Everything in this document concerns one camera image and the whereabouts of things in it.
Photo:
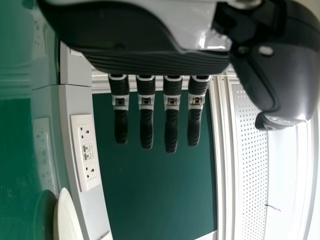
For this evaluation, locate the white perforated panel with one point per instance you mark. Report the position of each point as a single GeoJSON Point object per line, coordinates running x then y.
{"type": "Point", "coordinates": [250, 175]}

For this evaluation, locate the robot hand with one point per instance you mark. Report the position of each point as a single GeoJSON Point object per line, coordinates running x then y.
{"type": "Point", "coordinates": [130, 30]}

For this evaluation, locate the white socket strip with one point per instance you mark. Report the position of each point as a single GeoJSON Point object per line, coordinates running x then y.
{"type": "Point", "coordinates": [86, 140]}
{"type": "Point", "coordinates": [75, 52]}

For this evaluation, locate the plate with brown leaf pattern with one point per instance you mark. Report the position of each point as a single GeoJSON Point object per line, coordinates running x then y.
{"type": "Point", "coordinates": [66, 217]}

